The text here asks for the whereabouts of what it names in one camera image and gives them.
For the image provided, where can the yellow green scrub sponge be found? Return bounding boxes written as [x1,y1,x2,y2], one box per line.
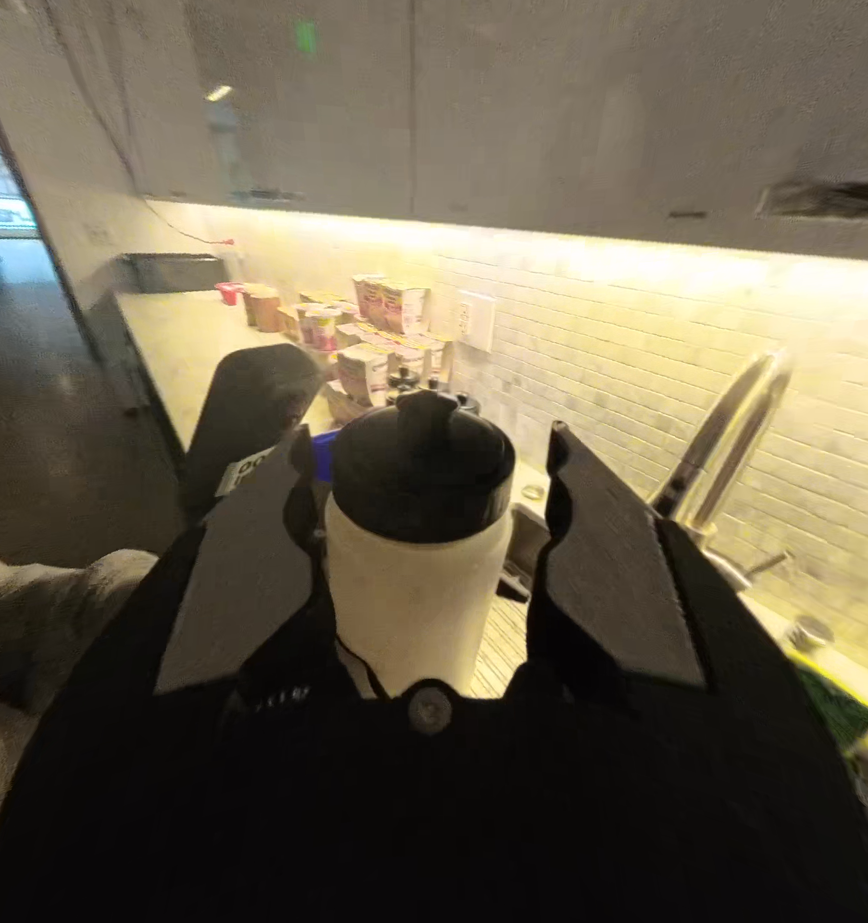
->
[786,648,868,781]

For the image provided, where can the under-cabinet light strip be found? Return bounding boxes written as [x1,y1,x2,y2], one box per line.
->
[146,200,868,289]

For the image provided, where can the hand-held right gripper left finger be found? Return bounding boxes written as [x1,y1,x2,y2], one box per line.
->
[153,424,334,697]

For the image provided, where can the cabinet handle recess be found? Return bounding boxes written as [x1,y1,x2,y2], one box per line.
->
[755,179,868,219]

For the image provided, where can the white wall outlet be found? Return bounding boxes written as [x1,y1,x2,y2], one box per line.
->
[457,290,497,354]

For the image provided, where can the white plastic bottle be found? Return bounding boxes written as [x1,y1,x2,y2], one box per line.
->
[323,490,514,698]

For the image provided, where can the black box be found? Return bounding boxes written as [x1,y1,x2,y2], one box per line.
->
[115,252,227,294]

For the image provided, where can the grey upper cabinets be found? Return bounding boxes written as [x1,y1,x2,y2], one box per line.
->
[16,0,868,264]

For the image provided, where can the brown paper container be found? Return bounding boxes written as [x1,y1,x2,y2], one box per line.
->
[243,285,284,333]

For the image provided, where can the chrome counter knob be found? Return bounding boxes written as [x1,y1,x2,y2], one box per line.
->
[783,616,836,651]

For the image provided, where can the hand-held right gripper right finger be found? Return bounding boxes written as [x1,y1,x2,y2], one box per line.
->
[526,420,709,689]

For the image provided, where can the chrome kitchen faucet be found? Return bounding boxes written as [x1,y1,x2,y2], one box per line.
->
[646,349,797,594]

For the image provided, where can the stack of noodle cup packs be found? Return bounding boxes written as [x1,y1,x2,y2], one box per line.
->
[290,273,454,426]

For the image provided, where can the red cable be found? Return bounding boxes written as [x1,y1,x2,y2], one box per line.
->
[144,196,237,250]

